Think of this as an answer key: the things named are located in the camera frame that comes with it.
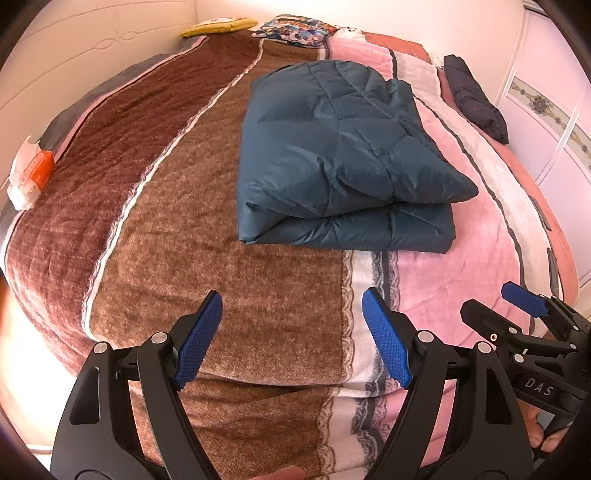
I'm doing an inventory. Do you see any yellow pillow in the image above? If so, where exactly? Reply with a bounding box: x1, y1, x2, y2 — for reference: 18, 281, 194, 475
180, 17, 259, 39

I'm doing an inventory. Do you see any person's right hand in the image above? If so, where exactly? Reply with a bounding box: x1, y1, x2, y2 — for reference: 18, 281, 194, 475
526, 404, 571, 458

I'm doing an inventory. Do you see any grey bed sheet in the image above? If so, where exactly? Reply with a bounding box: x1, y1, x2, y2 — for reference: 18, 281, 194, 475
0, 36, 205, 259

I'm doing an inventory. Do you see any brown pink striped blanket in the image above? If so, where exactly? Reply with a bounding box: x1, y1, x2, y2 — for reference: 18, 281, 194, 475
0, 30, 581, 480

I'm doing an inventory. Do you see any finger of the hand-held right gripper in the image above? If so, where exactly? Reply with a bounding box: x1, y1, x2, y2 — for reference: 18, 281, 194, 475
461, 298, 523, 345
501, 283, 562, 319

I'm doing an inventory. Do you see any colourful printed pillow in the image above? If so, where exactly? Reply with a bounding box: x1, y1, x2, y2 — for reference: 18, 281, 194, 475
251, 15, 345, 47

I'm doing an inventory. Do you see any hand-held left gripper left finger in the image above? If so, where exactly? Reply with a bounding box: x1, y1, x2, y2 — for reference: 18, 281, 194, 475
50, 290, 223, 480

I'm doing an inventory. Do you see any teal puffer jacket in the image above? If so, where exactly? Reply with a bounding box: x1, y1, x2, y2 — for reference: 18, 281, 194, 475
236, 59, 480, 254

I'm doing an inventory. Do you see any white embossed panel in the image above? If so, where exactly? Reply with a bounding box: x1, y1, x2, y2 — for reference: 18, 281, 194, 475
0, 0, 205, 148

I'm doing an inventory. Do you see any white orange plastic bag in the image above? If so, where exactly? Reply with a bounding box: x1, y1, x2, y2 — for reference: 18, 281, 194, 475
6, 135, 57, 212

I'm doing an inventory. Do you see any white patterned wardrobe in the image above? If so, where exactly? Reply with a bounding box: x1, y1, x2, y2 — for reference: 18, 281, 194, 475
488, 4, 591, 197

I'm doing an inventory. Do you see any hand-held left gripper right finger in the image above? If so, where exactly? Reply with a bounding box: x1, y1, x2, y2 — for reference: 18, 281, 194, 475
362, 287, 535, 480

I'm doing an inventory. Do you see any dark navy folded garment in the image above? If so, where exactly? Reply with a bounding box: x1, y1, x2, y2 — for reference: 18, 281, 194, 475
443, 54, 510, 145

